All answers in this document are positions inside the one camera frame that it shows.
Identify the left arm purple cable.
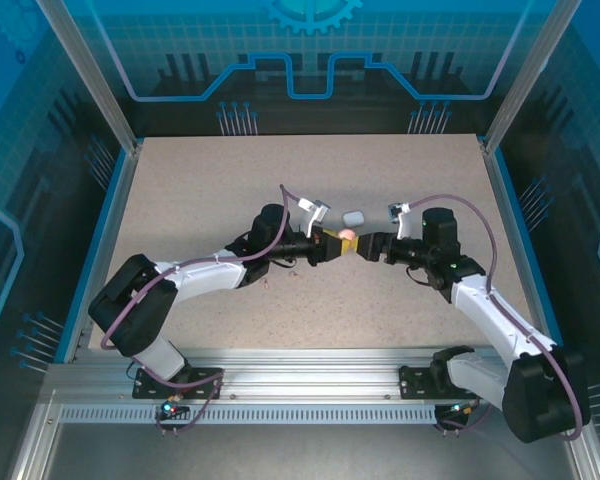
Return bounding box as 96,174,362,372
101,183,304,436

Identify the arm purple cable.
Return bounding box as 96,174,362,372
408,193,584,442
101,183,304,436

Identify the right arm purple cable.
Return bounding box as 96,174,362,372
408,193,584,442

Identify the aluminium side rail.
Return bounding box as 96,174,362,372
478,139,570,364
62,142,145,364

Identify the aluminium mounting rail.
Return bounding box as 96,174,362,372
44,348,581,404

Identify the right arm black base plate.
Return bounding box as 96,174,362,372
398,364,481,400

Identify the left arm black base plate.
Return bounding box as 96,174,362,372
132,366,225,400

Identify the slotted grey cable duct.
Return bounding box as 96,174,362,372
57,405,442,426

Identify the aluminium frame post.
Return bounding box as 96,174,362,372
34,0,144,154
481,0,584,155

